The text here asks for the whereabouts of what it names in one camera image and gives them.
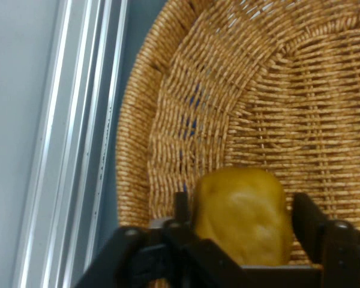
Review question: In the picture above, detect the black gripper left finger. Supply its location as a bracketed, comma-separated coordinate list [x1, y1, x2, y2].
[74, 191, 244, 288]

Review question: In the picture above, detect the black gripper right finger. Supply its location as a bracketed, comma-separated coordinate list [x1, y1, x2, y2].
[291, 192, 360, 288]

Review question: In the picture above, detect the yellow potato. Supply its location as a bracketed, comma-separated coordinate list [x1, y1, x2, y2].
[192, 166, 295, 267]

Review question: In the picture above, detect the woven wicker basket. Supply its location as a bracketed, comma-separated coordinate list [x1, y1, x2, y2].
[115, 0, 360, 288]

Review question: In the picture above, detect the aluminium frame rail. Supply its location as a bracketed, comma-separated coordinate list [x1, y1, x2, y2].
[11, 0, 130, 288]

